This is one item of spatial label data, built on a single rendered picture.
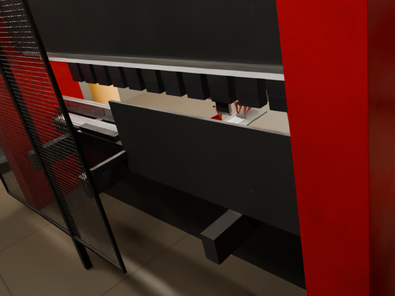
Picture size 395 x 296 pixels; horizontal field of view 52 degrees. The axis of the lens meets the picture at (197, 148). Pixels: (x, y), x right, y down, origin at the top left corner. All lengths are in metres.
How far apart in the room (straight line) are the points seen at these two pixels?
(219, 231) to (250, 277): 1.06
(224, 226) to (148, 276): 1.30
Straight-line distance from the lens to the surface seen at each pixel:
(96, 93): 5.79
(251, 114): 2.49
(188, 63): 2.02
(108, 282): 3.08
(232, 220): 1.81
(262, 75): 2.02
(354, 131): 1.18
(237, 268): 2.86
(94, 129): 2.75
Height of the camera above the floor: 1.97
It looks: 26 degrees down
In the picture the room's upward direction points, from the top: 13 degrees counter-clockwise
